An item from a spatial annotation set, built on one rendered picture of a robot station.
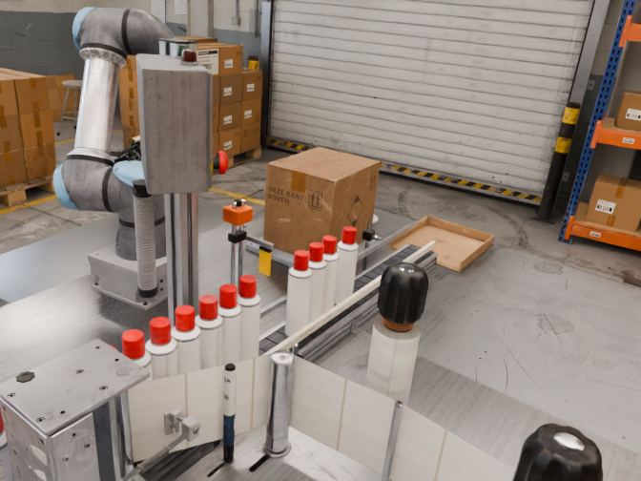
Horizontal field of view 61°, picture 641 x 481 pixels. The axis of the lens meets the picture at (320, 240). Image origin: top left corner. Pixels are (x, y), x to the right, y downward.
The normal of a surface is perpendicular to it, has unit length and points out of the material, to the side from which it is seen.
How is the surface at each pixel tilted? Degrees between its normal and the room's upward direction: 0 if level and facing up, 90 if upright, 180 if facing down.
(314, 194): 90
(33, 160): 90
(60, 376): 0
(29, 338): 0
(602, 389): 0
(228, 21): 90
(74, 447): 90
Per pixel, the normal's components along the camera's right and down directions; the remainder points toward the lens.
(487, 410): 0.08, -0.91
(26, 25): 0.88, 0.25
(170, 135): 0.33, 0.40
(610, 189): -0.51, 0.30
